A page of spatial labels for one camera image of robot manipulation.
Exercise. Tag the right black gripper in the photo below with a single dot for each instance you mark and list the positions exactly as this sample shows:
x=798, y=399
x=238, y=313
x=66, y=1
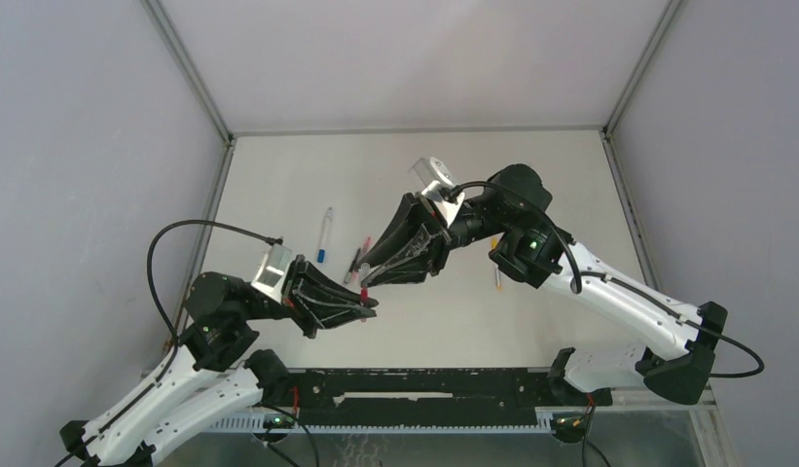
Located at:
x=417, y=233

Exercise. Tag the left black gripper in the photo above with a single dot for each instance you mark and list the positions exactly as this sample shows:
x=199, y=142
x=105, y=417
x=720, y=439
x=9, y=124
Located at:
x=310, y=294

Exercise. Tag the red gel pen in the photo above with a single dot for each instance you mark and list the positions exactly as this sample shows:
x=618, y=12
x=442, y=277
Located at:
x=363, y=301

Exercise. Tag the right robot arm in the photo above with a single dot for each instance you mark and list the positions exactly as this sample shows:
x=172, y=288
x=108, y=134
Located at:
x=674, y=349

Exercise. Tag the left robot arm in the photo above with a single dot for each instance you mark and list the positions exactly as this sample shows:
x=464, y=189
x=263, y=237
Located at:
x=211, y=372

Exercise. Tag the black gel pen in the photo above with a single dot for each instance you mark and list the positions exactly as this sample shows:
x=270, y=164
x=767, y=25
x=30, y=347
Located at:
x=352, y=268

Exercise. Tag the pink gel pen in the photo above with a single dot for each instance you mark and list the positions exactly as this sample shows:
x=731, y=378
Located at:
x=365, y=249

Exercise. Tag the blue capped white marker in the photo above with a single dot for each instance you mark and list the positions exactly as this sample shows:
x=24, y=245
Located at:
x=325, y=231

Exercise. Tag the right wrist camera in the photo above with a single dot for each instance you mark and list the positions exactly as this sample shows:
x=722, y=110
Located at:
x=437, y=184

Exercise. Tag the white cable tray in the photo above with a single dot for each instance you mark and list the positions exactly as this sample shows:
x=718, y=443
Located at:
x=258, y=423

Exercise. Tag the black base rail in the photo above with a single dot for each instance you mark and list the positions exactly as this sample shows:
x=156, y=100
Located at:
x=428, y=398

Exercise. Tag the aluminium frame back rail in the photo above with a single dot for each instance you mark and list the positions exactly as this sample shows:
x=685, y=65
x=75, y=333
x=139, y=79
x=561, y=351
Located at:
x=414, y=130

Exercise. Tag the aluminium frame left post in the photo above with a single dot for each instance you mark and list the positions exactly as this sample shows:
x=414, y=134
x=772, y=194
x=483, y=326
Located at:
x=159, y=15

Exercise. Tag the aluminium frame post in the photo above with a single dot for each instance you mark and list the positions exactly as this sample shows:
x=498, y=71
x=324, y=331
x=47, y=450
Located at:
x=159, y=15
x=608, y=132

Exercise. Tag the aluminium frame right post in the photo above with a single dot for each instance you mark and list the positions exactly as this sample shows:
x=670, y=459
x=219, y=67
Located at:
x=608, y=132

